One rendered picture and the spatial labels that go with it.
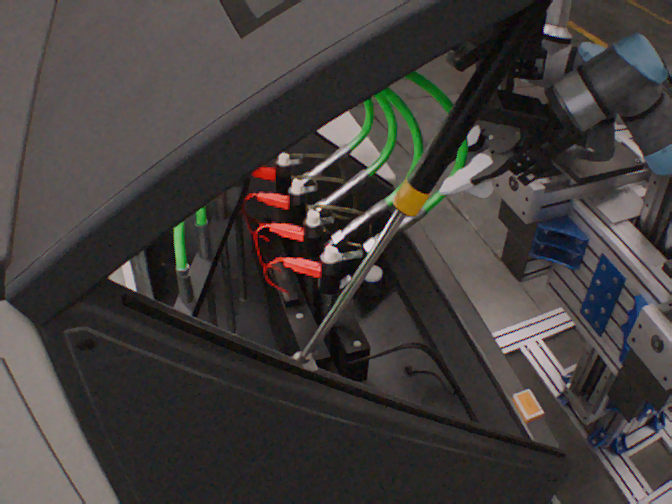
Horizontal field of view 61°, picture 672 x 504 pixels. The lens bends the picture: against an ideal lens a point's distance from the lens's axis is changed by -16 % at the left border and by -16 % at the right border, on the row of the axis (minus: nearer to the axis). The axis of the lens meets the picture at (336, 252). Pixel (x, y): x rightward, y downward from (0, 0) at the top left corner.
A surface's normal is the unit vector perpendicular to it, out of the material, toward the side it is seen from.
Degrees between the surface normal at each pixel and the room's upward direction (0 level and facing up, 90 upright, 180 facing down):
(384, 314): 0
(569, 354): 0
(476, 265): 0
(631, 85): 85
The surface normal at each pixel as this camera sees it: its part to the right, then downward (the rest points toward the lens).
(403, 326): 0.04, -0.76
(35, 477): 0.32, 0.63
